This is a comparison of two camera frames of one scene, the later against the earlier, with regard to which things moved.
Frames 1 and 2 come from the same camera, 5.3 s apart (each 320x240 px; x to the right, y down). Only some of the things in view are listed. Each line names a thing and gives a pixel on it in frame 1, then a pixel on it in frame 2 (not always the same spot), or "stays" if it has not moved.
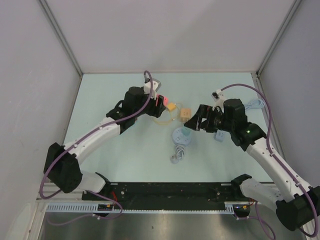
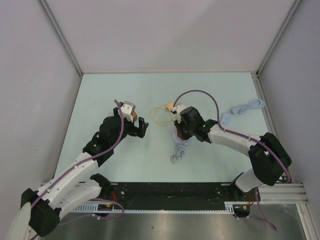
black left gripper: [156, 111] to [135, 131]
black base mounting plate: [165, 193] stays
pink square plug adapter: [165, 99] to [179, 138]
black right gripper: [205, 112] to [180, 134]
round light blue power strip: [180, 140] stays
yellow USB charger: [171, 106] stays
